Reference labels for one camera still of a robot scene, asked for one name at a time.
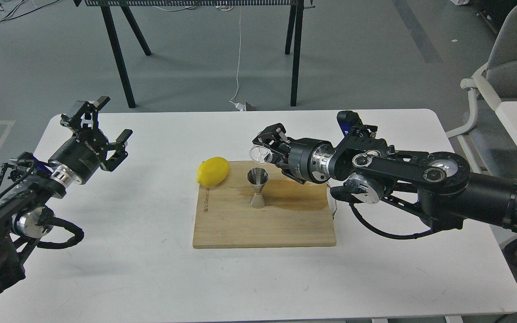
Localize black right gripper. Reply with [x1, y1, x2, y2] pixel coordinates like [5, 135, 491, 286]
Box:
[257, 123, 334, 184]

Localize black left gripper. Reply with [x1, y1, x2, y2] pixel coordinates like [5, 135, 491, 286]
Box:
[48, 96, 133, 184]

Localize small clear glass beaker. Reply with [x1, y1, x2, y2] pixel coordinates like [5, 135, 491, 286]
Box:
[250, 145, 273, 164]

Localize steel double jigger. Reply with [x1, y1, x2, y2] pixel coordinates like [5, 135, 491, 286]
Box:
[247, 167, 268, 209]

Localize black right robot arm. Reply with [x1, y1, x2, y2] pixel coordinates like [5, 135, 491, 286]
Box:
[250, 110, 517, 266]

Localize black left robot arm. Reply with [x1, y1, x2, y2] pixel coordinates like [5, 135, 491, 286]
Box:
[0, 96, 132, 293]

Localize bamboo cutting board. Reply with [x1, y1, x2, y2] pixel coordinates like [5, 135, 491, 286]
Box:
[193, 161, 336, 248]

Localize yellow lemon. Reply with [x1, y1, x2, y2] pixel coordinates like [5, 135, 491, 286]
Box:
[197, 156, 229, 188]

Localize grey office chair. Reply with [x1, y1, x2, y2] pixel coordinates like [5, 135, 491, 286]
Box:
[445, 0, 517, 202]

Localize white hanging cable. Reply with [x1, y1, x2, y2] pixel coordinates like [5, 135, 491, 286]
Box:
[229, 7, 246, 111]

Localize black metal frame table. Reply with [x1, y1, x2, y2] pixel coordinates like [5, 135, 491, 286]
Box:
[73, 0, 314, 109]

